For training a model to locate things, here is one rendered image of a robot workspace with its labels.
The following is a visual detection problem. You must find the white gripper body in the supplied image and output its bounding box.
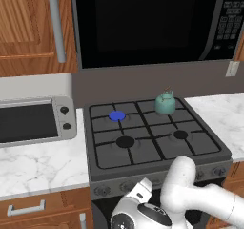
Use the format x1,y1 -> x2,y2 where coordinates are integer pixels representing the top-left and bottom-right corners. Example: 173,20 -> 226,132
126,177 -> 154,202

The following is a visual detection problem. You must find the dark stove knob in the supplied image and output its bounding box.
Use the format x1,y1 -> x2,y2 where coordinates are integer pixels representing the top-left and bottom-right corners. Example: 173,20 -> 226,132
119,180 -> 134,193
213,166 -> 227,177
95,185 -> 110,198
194,171 -> 206,181
151,177 -> 164,187

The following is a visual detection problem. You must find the dark grey gas stove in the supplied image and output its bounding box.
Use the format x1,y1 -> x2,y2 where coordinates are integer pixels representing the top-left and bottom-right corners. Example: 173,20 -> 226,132
83,96 -> 234,229

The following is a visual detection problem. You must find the blue burner flame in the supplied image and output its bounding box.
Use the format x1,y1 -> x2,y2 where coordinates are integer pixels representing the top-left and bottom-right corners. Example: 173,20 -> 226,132
108,110 -> 127,122

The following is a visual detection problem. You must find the black oven door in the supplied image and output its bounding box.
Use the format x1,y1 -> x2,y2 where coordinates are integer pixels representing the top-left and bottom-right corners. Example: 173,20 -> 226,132
91,180 -> 226,229

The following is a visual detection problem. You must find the teal kettle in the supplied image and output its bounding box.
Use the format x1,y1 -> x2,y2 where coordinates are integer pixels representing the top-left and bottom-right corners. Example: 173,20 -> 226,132
154,87 -> 176,116

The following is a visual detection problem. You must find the wooden base cabinet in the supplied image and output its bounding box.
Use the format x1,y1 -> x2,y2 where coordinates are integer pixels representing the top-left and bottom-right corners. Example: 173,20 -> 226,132
205,160 -> 244,229

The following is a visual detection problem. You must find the wooden drawer front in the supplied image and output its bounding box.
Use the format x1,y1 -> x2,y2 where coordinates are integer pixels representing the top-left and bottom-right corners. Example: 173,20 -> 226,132
0,187 -> 93,229

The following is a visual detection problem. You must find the silver toaster oven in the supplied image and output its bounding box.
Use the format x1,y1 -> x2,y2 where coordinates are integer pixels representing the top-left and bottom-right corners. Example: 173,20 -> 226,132
0,94 -> 78,149

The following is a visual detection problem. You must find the black microwave oven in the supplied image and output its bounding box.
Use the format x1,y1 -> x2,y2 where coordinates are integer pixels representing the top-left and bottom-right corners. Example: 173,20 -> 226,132
70,0 -> 244,71

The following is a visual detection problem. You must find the grey base cabinet handle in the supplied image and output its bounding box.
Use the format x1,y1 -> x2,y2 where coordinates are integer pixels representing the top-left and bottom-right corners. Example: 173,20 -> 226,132
78,212 -> 88,229

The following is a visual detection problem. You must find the grey drawer handle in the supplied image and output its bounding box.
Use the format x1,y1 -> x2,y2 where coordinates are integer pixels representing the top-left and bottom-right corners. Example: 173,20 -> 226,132
7,199 -> 47,218

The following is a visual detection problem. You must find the white wall outlet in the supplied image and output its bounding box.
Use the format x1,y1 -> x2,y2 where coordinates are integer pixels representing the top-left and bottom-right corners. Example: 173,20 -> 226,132
225,60 -> 241,78

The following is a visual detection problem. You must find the wooden wall cabinet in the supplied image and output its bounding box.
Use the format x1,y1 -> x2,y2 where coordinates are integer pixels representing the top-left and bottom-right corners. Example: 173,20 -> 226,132
234,38 -> 244,63

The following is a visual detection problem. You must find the grey cabinet door handle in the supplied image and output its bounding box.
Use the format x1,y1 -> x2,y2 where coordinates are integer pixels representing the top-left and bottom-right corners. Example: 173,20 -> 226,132
47,0 -> 68,64

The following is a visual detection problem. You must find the wooden wall cabinet door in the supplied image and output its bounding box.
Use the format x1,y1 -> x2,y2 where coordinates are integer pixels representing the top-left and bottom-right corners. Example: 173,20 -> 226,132
0,0 -> 79,78

